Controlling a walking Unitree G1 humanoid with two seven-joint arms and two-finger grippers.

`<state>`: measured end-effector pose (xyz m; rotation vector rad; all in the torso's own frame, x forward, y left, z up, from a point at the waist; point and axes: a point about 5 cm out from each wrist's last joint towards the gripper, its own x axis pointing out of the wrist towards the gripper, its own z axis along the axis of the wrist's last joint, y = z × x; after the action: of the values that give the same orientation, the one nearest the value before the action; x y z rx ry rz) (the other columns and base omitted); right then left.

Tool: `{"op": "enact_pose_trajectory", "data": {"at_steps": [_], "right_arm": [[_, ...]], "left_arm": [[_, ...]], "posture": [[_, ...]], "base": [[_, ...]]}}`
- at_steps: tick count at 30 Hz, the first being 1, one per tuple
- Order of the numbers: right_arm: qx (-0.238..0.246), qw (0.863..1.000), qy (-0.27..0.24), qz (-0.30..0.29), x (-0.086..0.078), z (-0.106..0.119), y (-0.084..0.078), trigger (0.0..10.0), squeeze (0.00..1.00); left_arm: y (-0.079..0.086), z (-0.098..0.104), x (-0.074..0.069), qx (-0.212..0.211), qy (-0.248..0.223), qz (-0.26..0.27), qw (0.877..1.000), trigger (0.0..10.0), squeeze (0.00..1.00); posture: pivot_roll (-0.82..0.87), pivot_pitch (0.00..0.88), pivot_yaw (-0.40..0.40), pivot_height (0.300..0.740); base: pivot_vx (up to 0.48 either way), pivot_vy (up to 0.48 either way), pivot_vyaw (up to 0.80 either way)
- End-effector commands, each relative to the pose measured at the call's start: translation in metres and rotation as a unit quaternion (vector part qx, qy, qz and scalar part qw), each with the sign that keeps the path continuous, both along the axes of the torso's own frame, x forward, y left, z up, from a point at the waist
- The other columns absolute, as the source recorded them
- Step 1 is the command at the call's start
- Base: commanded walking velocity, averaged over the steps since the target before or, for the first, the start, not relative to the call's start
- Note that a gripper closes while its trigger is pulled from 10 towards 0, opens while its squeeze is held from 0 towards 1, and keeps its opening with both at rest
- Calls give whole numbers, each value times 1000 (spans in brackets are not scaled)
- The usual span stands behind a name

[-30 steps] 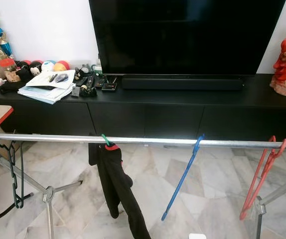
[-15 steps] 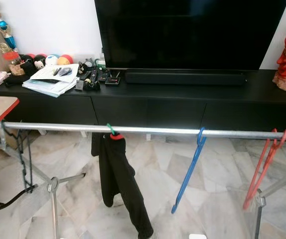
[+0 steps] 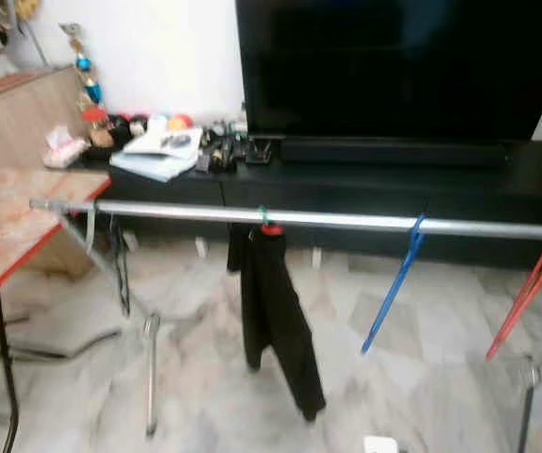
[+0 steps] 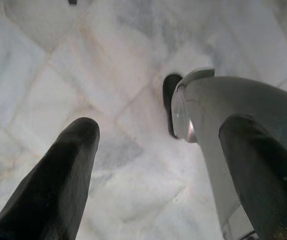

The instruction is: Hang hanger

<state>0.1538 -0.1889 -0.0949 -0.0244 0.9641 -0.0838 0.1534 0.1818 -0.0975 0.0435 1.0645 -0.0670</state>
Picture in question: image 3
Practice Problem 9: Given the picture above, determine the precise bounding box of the red hanger with green hook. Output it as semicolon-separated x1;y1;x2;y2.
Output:
257;206;284;237

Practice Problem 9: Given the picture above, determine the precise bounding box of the blue plastic hanger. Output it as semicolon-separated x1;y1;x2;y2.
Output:
361;213;428;356

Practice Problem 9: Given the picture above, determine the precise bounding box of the silver metal clothes rack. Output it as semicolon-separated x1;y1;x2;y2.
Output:
28;196;542;453

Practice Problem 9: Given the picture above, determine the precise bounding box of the black plastic hanger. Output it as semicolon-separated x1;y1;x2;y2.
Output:
108;215;132;317

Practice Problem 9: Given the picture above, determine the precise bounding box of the black soundbar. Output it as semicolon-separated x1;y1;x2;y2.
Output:
279;138;508;169

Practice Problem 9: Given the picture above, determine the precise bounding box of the stack of white papers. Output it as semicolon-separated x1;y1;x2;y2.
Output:
109;127;206;182

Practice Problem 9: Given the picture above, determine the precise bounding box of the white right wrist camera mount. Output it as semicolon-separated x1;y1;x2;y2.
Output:
364;436;399;453

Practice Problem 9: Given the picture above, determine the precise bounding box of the small black box device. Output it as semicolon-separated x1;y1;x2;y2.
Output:
245;140;274;165

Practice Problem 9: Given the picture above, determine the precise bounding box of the black shirt with FSL print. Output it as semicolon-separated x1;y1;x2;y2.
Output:
226;225;327;423

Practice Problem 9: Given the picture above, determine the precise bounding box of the jar with red lid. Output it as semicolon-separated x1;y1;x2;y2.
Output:
82;106;111;149

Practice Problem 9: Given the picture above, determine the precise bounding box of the light wooden cabinet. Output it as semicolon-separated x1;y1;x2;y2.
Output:
0;66;88;157

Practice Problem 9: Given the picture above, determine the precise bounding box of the black flat screen television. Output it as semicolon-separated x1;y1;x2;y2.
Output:
235;0;542;143

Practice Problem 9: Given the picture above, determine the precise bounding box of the black round plush toy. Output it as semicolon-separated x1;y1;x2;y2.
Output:
110;114;128;148

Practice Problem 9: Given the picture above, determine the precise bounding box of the pink tissue packet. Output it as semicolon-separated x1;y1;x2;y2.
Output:
42;126;88;169

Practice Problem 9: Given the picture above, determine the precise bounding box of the gold blue trophy ornament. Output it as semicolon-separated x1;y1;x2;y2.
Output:
59;21;102;105

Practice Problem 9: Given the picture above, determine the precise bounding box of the black television console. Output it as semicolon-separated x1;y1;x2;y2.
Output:
68;142;542;270

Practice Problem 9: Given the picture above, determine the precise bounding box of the red plastic hanger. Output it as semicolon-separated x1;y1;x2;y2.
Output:
485;224;542;361

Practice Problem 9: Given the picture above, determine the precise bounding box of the orange toy ball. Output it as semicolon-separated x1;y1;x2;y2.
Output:
167;113;195;131

